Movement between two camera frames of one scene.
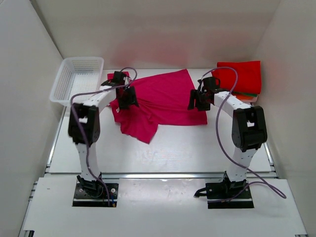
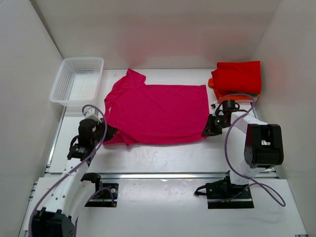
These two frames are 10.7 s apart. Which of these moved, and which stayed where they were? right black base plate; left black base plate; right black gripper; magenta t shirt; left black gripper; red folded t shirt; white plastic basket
Moved: right black gripper; magenta t shirt; left black gripper
Stayed: left black base plate; white plastic basket; red folded t shirt; right black base plate
